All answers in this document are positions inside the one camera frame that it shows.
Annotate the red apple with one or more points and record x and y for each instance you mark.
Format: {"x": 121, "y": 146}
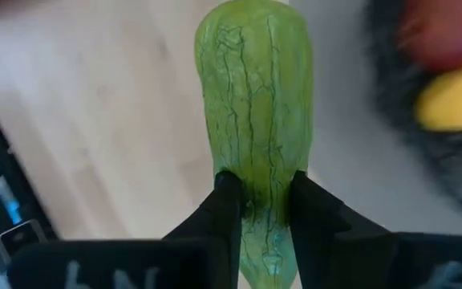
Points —
{"x": 443, "y": 32}

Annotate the yellow fruit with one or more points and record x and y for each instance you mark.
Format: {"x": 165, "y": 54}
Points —
{"x": 455, "y": 100}

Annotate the small silver camera box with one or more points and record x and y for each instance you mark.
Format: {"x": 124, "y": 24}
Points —
{"x": 18, "y": 241}

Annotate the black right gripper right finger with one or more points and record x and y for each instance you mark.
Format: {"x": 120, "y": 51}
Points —
{"x": 375, "y": 261}

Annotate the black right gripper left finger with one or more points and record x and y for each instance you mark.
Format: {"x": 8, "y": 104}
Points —
{"x": 134, "y": 265}

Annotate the light green wrinkled pepper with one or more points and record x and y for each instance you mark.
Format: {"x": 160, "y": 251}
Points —
{"x": 255, "y": 100}

